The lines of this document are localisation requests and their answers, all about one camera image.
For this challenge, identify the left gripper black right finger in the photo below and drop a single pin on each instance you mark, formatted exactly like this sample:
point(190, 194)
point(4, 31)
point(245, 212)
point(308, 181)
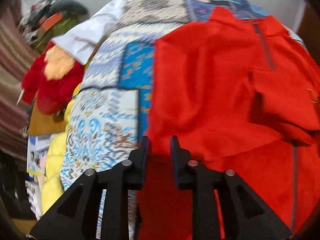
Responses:
point(224, 206)

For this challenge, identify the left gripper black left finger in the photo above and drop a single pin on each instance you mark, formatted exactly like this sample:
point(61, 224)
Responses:
point(75, 214)

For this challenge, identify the red zip jacket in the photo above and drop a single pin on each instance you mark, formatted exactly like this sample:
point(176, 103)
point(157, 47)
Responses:
point(239, 95)

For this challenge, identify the yellow plush blanket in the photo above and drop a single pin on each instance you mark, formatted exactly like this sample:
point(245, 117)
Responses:
point(52, 189)

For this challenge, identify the mustard yellow cloth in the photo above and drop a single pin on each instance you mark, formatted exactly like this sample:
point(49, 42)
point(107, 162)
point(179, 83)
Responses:
point(42, 124)

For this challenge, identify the blue patterned patchwork bedspread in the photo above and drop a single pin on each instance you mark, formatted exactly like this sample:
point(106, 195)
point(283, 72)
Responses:
point(109, 115)

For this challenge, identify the red plush toy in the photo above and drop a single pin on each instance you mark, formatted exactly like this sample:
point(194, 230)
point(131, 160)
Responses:
point(51, 80)

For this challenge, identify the white shirt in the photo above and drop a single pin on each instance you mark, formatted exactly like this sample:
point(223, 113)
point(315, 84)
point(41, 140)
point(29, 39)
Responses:
point(81, 40)

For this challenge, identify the brown wooden door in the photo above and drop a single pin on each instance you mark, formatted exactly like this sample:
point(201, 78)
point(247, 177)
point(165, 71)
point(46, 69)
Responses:
point(309, 31)

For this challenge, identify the green bag with clutter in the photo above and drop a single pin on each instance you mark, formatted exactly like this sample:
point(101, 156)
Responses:
point(48, 19)

